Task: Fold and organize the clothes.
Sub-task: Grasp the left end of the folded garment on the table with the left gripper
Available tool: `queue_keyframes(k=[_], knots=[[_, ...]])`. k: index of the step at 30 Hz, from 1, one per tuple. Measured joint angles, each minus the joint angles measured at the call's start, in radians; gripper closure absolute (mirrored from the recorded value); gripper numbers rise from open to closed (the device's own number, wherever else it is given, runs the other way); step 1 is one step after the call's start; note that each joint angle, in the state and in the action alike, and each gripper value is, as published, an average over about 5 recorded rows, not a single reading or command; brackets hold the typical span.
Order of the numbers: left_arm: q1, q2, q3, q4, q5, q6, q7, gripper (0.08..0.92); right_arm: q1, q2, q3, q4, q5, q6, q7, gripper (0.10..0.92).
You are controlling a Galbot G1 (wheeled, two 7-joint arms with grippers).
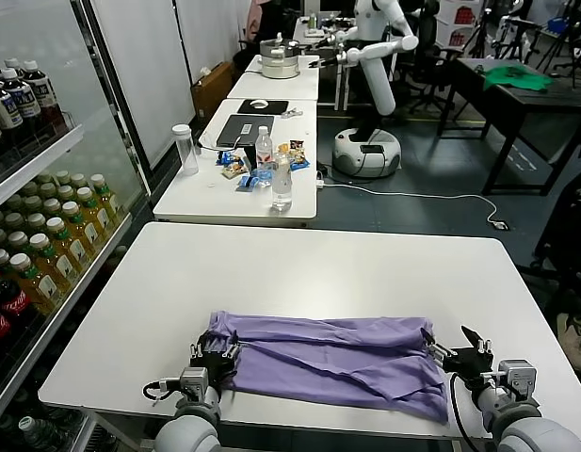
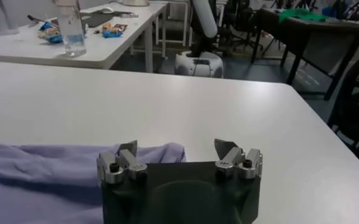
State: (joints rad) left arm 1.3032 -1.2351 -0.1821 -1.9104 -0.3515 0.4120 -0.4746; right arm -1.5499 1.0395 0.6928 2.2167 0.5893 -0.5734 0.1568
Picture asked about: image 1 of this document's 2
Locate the grey laptop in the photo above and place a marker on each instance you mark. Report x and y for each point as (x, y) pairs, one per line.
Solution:
(233, 127)

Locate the white humanoid robot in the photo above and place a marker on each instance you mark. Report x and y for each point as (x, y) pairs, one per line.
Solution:
(379, 85)

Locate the dark tea bottle white cap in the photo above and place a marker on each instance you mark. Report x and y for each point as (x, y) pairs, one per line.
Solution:
(24, 106)
(12, 62)
(45, 94)
(3, 113)

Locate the blue storage bins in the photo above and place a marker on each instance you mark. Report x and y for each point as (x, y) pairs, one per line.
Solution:
(556, 27)

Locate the black table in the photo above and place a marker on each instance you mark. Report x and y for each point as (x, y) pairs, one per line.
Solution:
(530, 101)

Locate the water bottle red label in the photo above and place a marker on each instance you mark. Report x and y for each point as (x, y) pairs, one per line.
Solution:
(265, 150)

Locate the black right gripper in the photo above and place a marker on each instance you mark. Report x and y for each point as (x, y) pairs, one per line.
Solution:
(469, 365)

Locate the metal steamer pot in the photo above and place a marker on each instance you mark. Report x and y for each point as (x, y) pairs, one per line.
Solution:
(279, 63)

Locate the black mouse pad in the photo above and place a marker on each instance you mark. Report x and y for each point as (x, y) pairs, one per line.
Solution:
(276, 106)

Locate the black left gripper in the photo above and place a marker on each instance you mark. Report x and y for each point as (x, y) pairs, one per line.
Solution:
(219, 369)

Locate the white cooler shelf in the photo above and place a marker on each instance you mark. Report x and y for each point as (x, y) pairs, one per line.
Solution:
(36, 162)

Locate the small green bottle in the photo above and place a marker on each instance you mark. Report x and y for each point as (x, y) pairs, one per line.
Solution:
(312, 21)

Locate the dark snack packet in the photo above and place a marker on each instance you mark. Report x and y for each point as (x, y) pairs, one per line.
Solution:
(297, 145)

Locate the water bottle white cap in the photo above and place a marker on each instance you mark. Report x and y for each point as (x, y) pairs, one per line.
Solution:
(33, 433)

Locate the green cloth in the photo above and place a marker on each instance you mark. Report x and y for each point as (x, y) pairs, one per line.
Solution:
(516, 79)

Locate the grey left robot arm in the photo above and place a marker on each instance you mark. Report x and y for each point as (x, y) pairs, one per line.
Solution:
(191, 428)

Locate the white computer mouse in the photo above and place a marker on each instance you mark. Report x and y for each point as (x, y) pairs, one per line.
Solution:
(258, 104)

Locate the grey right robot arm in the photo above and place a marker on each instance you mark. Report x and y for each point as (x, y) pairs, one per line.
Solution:
(535, 438)

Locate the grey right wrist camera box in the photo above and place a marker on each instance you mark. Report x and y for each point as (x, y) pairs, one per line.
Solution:
(518, 376)

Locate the white power strip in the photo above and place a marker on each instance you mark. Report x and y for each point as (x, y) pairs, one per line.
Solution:
(320, 179)

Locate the black office chair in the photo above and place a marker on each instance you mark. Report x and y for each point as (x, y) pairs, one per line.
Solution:
(429, 28)
(568, 212)

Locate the blue snack packet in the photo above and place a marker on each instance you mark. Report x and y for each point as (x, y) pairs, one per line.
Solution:
(246, 183)
(226, 157)
(300, 164)
(263, 176)

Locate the white cluttered table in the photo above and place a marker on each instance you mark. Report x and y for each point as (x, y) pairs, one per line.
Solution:
(301, 35)

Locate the glass door drinks cooler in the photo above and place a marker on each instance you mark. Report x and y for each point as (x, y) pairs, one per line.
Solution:
(130, 141)

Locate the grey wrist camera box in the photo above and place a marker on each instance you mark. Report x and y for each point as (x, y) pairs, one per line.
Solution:
(194, 379)
(518, 376)

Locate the person in pink top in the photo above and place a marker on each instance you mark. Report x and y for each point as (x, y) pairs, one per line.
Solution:
(256, 16)

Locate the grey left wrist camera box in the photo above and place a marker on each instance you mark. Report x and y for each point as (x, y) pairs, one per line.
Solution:
(194, 379)

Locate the purple t-shirt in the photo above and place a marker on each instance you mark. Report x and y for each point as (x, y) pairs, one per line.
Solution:
(318, 348)

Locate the white rectangular table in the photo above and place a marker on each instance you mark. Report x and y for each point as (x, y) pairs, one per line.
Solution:
(200, 198)
(305, 70)
(280, 87)

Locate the beige snack packet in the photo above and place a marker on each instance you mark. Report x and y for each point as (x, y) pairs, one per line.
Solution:
(233, 170)

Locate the clear plastic water bottle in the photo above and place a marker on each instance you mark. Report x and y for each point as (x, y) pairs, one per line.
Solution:
(282, 188)

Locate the small metal clip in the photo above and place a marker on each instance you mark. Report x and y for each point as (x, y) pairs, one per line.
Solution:
(292, 113)

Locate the tan sneaker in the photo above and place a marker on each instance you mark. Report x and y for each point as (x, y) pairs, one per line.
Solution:
(575, 343)

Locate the brown cardboard box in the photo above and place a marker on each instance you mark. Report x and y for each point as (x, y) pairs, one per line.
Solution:
(210, 92)

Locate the orange snack packet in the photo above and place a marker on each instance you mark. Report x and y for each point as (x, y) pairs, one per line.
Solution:
(283, 148)

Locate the clear jar white lid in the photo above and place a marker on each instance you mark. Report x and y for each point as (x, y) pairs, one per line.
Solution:
(186, 150)

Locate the white shelf red boxes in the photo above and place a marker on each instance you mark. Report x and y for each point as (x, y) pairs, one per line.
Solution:
(459, 19)

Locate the white power adapter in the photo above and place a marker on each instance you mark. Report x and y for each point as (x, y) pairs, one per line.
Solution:
(500, 225)

